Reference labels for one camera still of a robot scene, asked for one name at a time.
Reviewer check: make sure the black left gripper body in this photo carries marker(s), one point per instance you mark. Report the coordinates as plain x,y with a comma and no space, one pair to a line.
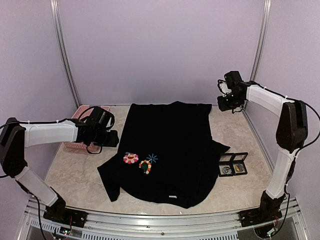
108,141

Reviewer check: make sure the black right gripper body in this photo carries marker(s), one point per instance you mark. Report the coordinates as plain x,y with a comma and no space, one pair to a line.
230,103

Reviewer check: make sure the black t-shirt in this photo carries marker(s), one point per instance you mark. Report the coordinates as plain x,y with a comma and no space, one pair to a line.
188,157

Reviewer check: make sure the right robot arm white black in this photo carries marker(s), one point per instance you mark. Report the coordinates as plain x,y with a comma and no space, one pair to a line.
291,133

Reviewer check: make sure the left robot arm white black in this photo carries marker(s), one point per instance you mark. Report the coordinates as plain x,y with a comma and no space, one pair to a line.
16,136

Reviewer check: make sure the pink plastic basket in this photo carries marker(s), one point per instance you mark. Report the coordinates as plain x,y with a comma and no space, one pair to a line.
91,122

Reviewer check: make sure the black display box left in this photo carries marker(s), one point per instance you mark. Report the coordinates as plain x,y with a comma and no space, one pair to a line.
225,164

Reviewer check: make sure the black display box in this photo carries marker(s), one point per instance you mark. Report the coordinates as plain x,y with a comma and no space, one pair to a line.
225,164
238,163

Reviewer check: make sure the black display box right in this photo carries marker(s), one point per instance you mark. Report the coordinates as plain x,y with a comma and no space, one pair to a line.
238,163

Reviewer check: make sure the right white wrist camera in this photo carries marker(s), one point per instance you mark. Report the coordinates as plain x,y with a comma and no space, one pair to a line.
223,87

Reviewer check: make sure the right aluminium frame post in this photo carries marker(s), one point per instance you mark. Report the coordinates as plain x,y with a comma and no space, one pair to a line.
262,35

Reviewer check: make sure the aluminium frame post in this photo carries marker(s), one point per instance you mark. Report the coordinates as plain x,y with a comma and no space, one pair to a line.
262,35
54,5

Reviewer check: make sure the front aluminium rail base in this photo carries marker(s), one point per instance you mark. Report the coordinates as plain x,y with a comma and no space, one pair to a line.
115,226

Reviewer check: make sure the left aluminium frame post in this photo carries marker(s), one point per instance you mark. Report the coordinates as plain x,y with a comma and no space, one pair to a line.
54,5

